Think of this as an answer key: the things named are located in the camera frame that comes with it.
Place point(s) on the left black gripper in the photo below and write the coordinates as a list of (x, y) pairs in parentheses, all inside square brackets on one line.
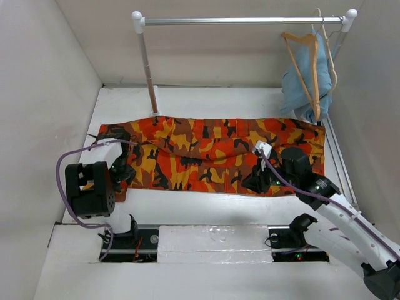
[(127, 175)]

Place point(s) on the white metal clothes rack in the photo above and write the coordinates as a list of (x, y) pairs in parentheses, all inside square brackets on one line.
[(310, 40)]

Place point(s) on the orange camouflage trousers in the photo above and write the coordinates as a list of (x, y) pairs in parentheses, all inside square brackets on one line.
[(209, 155)]

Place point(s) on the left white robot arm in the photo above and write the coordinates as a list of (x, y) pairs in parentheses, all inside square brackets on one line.
[(90, 190)]

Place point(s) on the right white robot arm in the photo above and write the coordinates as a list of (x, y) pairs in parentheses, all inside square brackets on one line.
[(354, 240)]

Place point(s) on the aluminium side rail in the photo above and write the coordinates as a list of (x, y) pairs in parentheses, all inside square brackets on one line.
[(335, 167)]

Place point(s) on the light blue hanging garment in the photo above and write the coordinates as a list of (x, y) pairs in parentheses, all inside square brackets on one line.
[(295, 98)]

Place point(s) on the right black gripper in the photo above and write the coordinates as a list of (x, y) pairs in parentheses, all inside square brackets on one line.
[(256, 180)]

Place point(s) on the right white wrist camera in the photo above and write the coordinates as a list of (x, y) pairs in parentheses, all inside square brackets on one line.
[(262, 147)]

